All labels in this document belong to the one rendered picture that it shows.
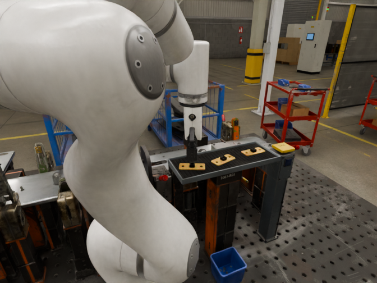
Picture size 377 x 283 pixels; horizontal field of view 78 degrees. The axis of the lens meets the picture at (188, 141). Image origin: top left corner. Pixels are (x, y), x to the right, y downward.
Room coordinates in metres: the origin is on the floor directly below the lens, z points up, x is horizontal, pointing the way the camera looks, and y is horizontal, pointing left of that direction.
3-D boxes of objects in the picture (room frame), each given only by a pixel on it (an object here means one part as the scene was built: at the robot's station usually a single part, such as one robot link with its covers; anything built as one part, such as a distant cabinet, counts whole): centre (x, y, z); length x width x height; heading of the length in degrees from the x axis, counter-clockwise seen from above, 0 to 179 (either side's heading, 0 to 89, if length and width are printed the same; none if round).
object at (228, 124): (1.32, -0.25, 0.88); 0.15 x 0.11 x 0.36; 23
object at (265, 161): (0.70, -0.12, 1.16); 0.37 x 0.14 x 0.02; 113
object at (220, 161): (0.70, -0.12, 1.17); 0.08 x 0.04 x 0.01; 127
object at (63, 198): (0.63, 0.41, 0.88); 0.11 x 0.09 x 0.37; 23
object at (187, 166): (0.65, -0.01, 1.17); 0.08 x 0.04 x 0.01; 88
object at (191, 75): (0.66, -0.01, 1.47); 0.09 x 0.08 x 0.13; 71
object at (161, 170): (0.75, 0.11, 0.89); 0.13 x 0.11 x 0.38; 23
